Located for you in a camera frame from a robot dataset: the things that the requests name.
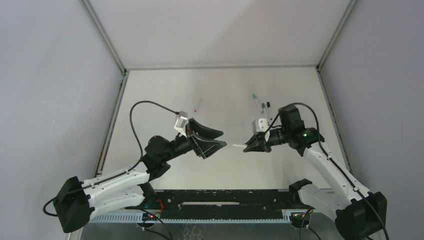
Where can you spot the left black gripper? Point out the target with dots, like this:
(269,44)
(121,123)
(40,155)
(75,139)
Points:
(194,143)

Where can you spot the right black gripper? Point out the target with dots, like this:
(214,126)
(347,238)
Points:
(265,139)

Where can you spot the white red marker pen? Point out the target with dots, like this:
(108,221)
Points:
(198,104)

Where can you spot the white green marker pen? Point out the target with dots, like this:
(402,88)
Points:
(264,110)

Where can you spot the white black marker pen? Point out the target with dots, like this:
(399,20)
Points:
(268,104)

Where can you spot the white teal marker pen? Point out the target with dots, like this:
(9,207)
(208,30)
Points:
(258,103)

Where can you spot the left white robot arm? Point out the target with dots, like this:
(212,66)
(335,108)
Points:
(79,201)

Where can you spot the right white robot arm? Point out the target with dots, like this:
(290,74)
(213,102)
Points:
(356,212)

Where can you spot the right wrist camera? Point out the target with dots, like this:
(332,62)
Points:
(260,125)

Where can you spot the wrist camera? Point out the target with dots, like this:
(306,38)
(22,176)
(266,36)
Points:
(181,121)
(260,125)

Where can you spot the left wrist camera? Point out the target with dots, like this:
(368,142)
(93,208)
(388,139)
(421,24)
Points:
(181,121)

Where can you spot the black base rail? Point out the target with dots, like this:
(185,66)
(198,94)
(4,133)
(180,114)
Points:
(210,203)

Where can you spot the perforated cable tray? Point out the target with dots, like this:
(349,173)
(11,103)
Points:
(139,217)

